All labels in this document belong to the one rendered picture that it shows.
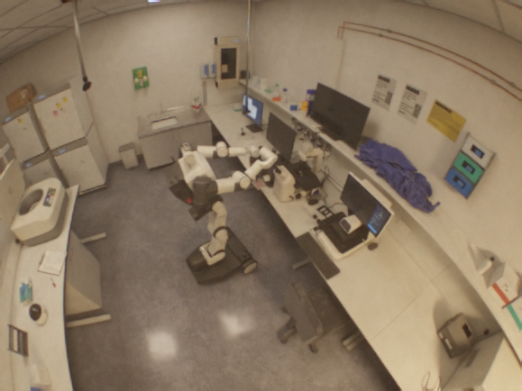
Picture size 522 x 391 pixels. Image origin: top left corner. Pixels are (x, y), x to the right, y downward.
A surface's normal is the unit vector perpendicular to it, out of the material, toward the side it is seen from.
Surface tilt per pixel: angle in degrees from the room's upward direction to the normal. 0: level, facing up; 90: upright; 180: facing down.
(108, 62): 90
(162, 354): 0
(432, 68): 90
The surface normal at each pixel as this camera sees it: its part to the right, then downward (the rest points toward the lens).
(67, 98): 0.44, 0.64
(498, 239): -0.90, 0.27
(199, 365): 0.05, -0.73
